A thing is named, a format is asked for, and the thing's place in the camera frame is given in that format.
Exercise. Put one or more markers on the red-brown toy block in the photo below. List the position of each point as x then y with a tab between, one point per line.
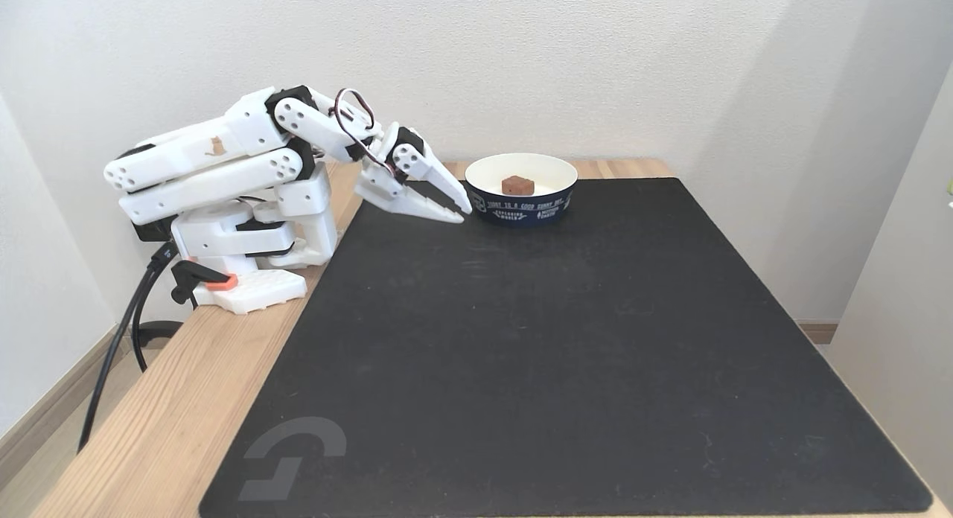
518	185

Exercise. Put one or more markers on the dark blue printed bowl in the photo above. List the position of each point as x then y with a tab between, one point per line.
521	209

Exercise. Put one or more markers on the black clamp with orange pad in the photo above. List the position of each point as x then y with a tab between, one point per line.
190	274

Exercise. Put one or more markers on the black desk mat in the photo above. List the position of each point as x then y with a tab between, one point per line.
558	354

